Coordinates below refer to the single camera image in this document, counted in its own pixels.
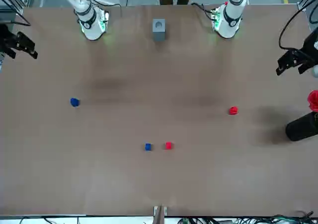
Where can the red cube block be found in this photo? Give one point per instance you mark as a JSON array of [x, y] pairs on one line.
[[168, 145]]

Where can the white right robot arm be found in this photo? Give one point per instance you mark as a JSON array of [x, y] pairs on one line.
[[89, 22]]

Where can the blue cube block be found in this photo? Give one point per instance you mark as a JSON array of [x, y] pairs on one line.
[[148, 147]]

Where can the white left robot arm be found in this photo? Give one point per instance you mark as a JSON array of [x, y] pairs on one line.
[[229, 20]]

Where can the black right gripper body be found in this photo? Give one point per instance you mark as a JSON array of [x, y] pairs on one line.
[[6, 39]]

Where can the black emergency stop red button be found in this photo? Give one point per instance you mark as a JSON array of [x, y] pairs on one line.
[[301, 128]]

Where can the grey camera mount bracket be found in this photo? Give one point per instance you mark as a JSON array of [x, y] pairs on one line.
[[159, 214]]

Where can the red block with round knob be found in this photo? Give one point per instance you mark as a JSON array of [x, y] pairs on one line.
[[233, 110]]

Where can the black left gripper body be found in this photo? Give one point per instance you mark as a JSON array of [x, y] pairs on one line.
[[310, 47]]

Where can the grey block with round hole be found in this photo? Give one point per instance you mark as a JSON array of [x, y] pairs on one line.
[[159, 30]]

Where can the blue block with round knob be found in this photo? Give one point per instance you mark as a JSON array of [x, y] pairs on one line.
[[74, 102]]

